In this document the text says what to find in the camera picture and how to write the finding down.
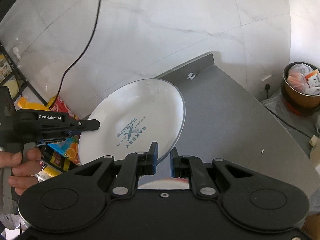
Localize orange juice bottle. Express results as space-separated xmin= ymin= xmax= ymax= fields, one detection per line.
xmin=17 ymin=97 xmax=80 ymax=165

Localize person's left hand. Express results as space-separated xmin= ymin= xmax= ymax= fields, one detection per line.
xmin=1 ymin=148 xmax=42 ymax=196

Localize white plate bakery print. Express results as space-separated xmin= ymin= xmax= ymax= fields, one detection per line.
xmin=78 ymin=79 xmax=185 ymax=165

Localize black metal shelf rack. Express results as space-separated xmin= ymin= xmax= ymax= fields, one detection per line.
xmin=1 ymin=44 xmax=47 ymax=106

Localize black power cable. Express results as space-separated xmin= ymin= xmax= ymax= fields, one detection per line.
xmin=47 ymin=0 xmax=103 ymax=110

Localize white plate gold rim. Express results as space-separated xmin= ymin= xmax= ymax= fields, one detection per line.
xmin=138 ymin=178 xmax=189 ymax=190

